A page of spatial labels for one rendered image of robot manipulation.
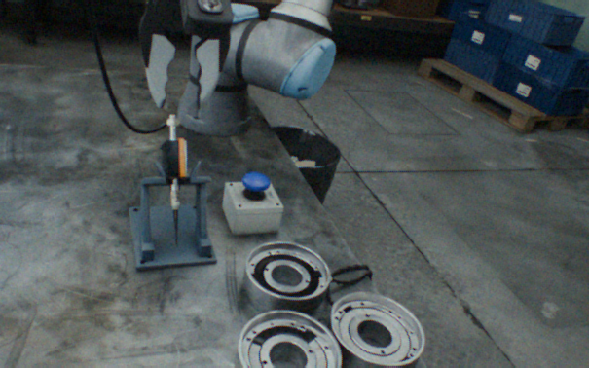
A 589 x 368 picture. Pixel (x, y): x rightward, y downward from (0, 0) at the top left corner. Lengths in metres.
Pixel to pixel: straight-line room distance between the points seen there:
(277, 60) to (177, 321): 0.48
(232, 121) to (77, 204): 0.35
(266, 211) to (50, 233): 0.28
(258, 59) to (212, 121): 0.16
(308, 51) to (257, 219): 0.31
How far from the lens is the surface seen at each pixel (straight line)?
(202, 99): 0.63
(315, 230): 0.76
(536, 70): 4.20
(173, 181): 0.66
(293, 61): 0.87
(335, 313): 0.59
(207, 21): 0.51
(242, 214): 0.70
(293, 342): 0.55
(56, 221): 0.74
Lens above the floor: 1.23
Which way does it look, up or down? 30 degrees down
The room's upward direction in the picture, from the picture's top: 12 degrees clockwise
